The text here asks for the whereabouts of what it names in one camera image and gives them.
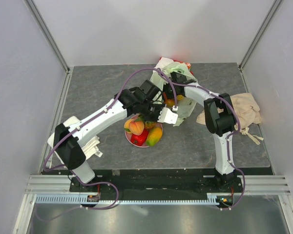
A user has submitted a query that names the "fake yellow pear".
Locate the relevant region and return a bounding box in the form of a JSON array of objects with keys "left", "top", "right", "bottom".
[{"left": 124, "top": 118, "right": 134, "bottom": 134}]

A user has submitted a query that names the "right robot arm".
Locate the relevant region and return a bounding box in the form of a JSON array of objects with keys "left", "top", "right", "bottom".
[{"left": 159, "top": 72, "right": 240, "bottom": 192}]

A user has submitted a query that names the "small yellow fake fruit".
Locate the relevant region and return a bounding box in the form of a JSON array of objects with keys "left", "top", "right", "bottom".
[{"left": 177, "top": 95, "right": 184, "bottom": 101}]

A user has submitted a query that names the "fake red bell pepper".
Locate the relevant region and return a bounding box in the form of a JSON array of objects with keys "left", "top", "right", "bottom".
[{"left": 130, "top": 129, "right": 149, "bottom": 146}]

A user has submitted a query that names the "white red cartoon bag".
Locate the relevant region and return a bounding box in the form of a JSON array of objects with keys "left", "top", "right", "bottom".
[{"left": 155, "top": 57, "right": 193, "bottom": 77}]

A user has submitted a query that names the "fake pineapple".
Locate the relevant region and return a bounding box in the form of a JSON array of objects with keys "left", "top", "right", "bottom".
[{"left": 136, "top": 115, "right": 157, "bottom": 130}]

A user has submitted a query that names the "pink plate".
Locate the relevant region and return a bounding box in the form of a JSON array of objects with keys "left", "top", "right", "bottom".
[{"left": 124, "top": 115, "right": 163, "bottom": 148}]

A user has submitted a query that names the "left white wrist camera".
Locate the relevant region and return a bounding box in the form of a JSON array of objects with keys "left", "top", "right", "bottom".
[{"left": 158, "top": 106, "right": 178, "bottom": 124}]

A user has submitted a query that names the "slotted cable duct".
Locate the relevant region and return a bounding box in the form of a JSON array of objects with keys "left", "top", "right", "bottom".
[{"left": 35, "top": 194, "right": 219, "bottom": 205}]

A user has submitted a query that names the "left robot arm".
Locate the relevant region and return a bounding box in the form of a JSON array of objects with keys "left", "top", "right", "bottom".
[{"left": 47, "top": 80, "right": 163, "bottom": 192}]

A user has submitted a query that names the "beige crumpled cloth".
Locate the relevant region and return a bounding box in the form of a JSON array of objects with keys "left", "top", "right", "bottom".
[{"left": 196, "top": 93, "right": 265, "bottom": 146}]

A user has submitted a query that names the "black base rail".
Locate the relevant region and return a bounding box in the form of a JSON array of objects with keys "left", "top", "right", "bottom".
[{"left": 68, "top": 168, "right": 242, "bottom": 195}]

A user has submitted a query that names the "fake peach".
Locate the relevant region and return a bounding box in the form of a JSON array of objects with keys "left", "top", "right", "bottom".
[{"left": 128, "top": 120, "right": 145, "bottom": 136}]

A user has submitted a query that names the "white folded towel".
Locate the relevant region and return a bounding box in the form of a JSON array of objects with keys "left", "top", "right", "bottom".
[{"left": 47, "top": 116, "right": 103, "bottom": 164}]

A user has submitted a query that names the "fake red orange mango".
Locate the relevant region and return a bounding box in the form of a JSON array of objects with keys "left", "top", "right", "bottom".
[{"left": 164, "top": 98, "right": 175, "bottom": 107}]

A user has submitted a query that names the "green avocado print plastic bag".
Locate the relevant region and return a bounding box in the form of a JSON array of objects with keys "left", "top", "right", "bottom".
[{"left": 150, "top": 57, "right": 197, "bottom": 127}]

